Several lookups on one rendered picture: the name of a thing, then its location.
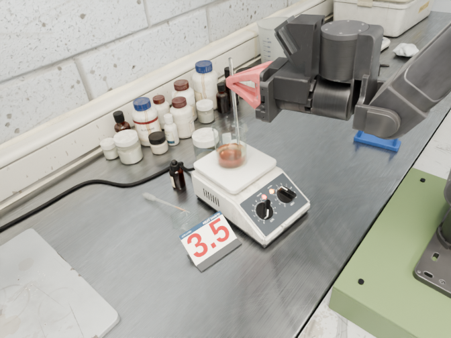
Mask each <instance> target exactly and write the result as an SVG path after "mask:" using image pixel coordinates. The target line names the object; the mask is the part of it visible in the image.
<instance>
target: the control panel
mask: <svg viewBox="0 0 451 338"><path fill-rule="evenodd" d="M281 186H285V187H287V188H290V189H291V190H292V191H293V192H294V193H296V195H297V196H296V197H295V198H294V199H293V200H292V201H291V202H289V203H284V202H282V201H280V200H279V198H278V196H277V191H278V189H279V188H280V187H281ZM271 189H272V190H274V192H273V193H270V190H271ZM263 195H266V199H263V197H262V196H263ZM267 199H268V200H270V205H271V207H272V209H273V215H272V217H271V218H270V219H267V220H264V219H261V218H260V217H259V216H258V215H257V213H256V207H257V205H258V204H259V203H263V202H265V201H266V200H267ZM307 202H308V201H307V199H306V198H305V197H304V196H303V195H302V194H301V193H300V192H299V191H298V189H297V188H296V187H295V186H294V185H293V183H292V182H291V181H290V180H289V179H288V178H287V177H286V176H285V175H284V173H282V174H280V175H278V176H277V177H276V178H275V179H273V180H272V181H270V182H269V183H268V184H266V185H265V186H263V187H262V188H261V189H260V190H258V191H257V192H255V193H254V194H253V195H251V196H250V197H248V198H247V199H246V200H245V201H243V202H242V203H240V206H241V207H242V208H243V209H244V211H245V212H246V213H247V215H248V216H249V217H250V218H251V220H253V222H254V223H255V224H256V226H257V227H258V228H259V230H261V232H262V233H263V234H264V235H265V236H268V235H269V234H270V233H272V232H273V231H274V230H275V229H276V228H277V227H279V226H280V225H281V224H282V223H284V222H285V221H286V220H287V219H288V218H289V217H291V216H292V215H293V214H294V213H296V212H297V211H298V210H299V209H300V208H301V207H302V206H304V205H305V204H306V203H307Z"/></svg>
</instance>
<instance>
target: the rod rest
mask: <svg viewBox="0 0 451 338"><path fill-rule="evenodd" d="M354 141H356V142H360V143H364V144H368V145H372V146H376V147H379V148H384V149H387V150H391V151H394V152H397V151H398V149H399V147H400V145H401V141H399V138H397V139H381V138H378V137H376V136H374V135H370V134H367V133H364V132H363V131H359V130H358V132H357V133H356V135H355V136H354Z"/></svg>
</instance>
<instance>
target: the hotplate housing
mask: <svg viewBox="0 0 451 338"><path fill-rule="evenodd" d="M282 173H284V175H285V176H286V177H287V178H288V179H289V180H290V181H291V182H292V183H293V181H292V180H291V179H290V178H289V177H288V176H287V175H286V174H285V172H284V171H283V170H282V169H280V168H279V167H277V166H275V167H274V168H273V169H271V170H269V171H268V172H267V173H266V174H264V175H262V176H261V177H260V178H258V179H257V180H255V181H254V182H253V183H251V184H249V185H248V186H247V187H246V188H244V189H243V190H241V191H240V192H238V193H236V194H231V193H229V192H228V191H226V190H224V189H223V188H222V187H220V186H218V185H217V184H216V183H214V182H213V181H211V180H210V179H208V178H207V177H205V176H204V175H202V174H201V173H200V172H198V171H196V170H194V171H192V173H191V178H192V181H193V188H194V192H195V194H196V196H197V197H198V198H199V199H201V200H202V201H203V202H204V203H206V204H207V205H209V206H210V207H211V208H212V209H214V210H215V211H217V212H218V211H221V213H222V215H223V216H224V217H225V218H226V219H227V220H228V221H230V222H231V223H233V224H234V225H235V226H236V227H237V228H239V229H240V230H242V231H243V232H244V233H245V234H247V235H248V236H250V237H251V238H252V239H253V240H255V241H256V242H258V243H259V244H260V245H261V246H262V247H264V248H265V247H266V246H267V245H269V244H270V243H271V242H272V241H274V240H275V239H276V238H277V237H278V236H279V235H280V234H281V233H283V232H284V231H285V230H286V229H288V228H289V227H290V226H291V225H292V224H293V223H294V222H295V221H297V220H298V219H299V218H300V217H302V216H303V215H304V214H305V213H306V212H308V210H309V208H310V204H309V200H308V199H307V197H306V196H305V195H304V194H303V193H302V192H301V191H300V190H299V189H298V187H297V186H296V185H295V184H294V183H293V185H294V186H295V187H296V188H297V189H298V191H299V192H300V193H301V194H302V195H303V196H304V197H305V198H306V199H307V201H308V202H307V203H306V204H305V205H304V206H302V207H301V208H300V209H299V210H298V211H297V212H296V213H294V214H293V215H292V216H291V217H289V218H288V219H287V220H286V221H285V222H284V223H282V224H281V225H280V226H279V227H277V228H276V229H275V230H274V231H273V232H272V233H270V234H269V235H268V236H265V235H264V234H263V233H262V232H261V230H259V228H258V227H257V226H256V224H255V223H254V222H253V220H251V218H250V217H249V216H248V215H247V213H246V212H245V211H244V209H243V208H242V207H241V206H240V203H242V202H243V201H245V200H246V199H247V198H248V197H250V196H251V195H253V194H254V193H255V192H257V191H258V190H260V189H261V188H262V187H263V186H265V185H266V184H268V183H269V182H270V181H272V180H273V179H275V178H276V177H277V176H278V175H280V174H282Z"/></svg>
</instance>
